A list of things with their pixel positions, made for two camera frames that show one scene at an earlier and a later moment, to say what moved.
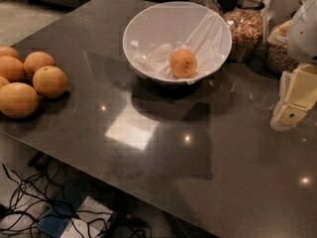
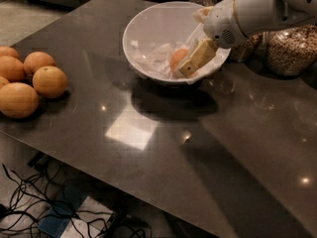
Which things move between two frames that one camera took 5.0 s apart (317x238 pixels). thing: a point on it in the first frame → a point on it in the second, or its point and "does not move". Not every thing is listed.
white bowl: (155, 33) does not move
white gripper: (304, 34) → (222, 23)
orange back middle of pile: (37, 60) does not move
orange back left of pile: (8, 51) does not move
